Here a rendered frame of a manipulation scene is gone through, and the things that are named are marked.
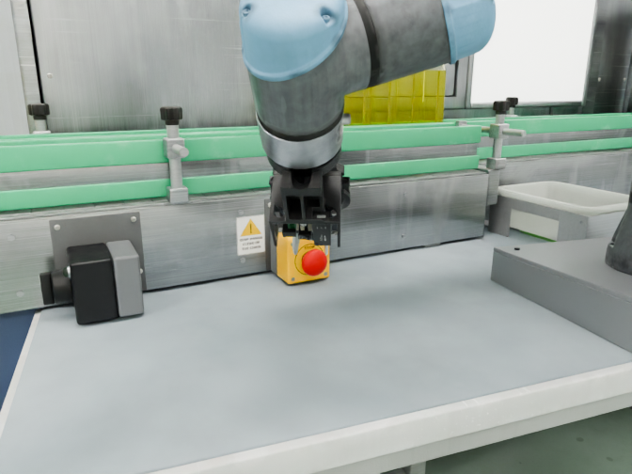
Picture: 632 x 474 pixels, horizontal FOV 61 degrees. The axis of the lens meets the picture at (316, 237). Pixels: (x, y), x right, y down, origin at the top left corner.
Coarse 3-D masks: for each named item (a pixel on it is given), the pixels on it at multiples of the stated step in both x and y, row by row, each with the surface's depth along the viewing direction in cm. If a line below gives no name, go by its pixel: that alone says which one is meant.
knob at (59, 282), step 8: (48, 272) 66; (56, 272) 66; (40, 280) 65; (48, 280) 65; (56, 280) 65; (64, 280) 65; (48, 288) 66; (56, 288) 65; (64, 288) 65; (48, 296) 66; (56, 296) 65; (64, 296) 65; (48, 304) 66
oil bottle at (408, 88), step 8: (400, 80) 101; (408, 80) 102; (416, 80) 103; (400, 88) 102; (408, 88) 102; (416, 88) 103; (400, 96) 102; (408, 96) 103; (416, 96) 104; (400, 104) 102; (408, 104) 103; (416, 104) 104; (400, 112) 103; (408, 112) 104; (416, 112) 104; (400, 120) 103; (408, 120) 104; (416, 120) 105
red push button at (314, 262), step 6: (312, 252) 76; (318, 252) 76; (306, 258) 76; (312, 258) 76; (318, 258) 76; (324, 258) 77; (306, 264) 76; (312, 264) 76; (318, 264) 77; (324, 264) 77; (306, 270) 76; (312, 270) 76; (318, 270) 77
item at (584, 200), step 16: (512, 192) 102; (528, 192) 110; (544, 192) 112; (560, 192) 111; (576, 192) 108; (592, 192) 104; (608, 192) 102; (560, 208) 94; (576, 208) 90; (592, 208) 88; (608, 208) 90; (624, 208) 92
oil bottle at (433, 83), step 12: (432, 72) 104; (444, 72) 105; (420, 84) 104; (432, 84) 104; (444, 84) 105; (420, 96) 105; (432, 96) 105; (444, 96) 106; (420, 108) 105; (432, 108) 106; (420, 120) 106; (432, 120) 106
